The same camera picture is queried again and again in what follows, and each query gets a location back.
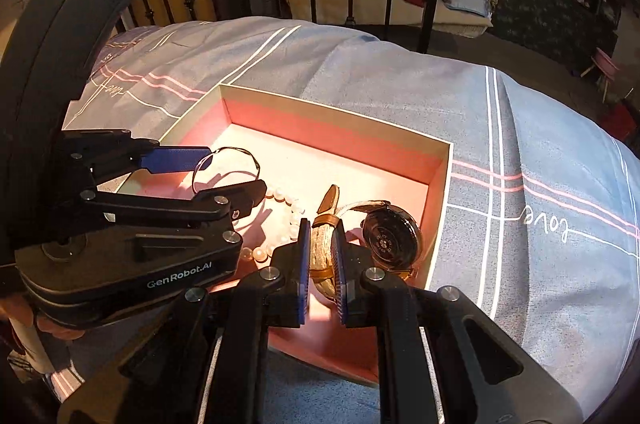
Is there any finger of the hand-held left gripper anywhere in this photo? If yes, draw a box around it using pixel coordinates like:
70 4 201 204
60 130 212 177
80 179 269 230

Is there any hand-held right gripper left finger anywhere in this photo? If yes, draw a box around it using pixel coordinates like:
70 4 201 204
57 219 312 424

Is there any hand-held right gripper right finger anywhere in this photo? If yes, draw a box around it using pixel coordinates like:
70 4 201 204
330 229 586 424

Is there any pearl bracelet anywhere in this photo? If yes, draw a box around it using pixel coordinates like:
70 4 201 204
242 186 308 262

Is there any thin metal bangle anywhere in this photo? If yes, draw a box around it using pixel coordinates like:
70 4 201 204
192 146 264 196

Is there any brown leather strap watch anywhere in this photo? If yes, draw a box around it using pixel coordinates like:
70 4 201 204
307 184 425 302

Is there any pink-lined cardboard box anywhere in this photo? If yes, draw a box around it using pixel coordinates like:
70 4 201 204
115 84 455 387

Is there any person's left hand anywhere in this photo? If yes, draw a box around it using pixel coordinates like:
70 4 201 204
0 291 88 345

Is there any red bucket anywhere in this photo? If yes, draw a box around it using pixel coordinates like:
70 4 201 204
600 101 639 141

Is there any green floral cloth counter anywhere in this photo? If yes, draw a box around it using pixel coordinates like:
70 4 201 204
472 0 621 66

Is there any pink basin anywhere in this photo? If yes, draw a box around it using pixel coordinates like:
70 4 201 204
592 49 621 77

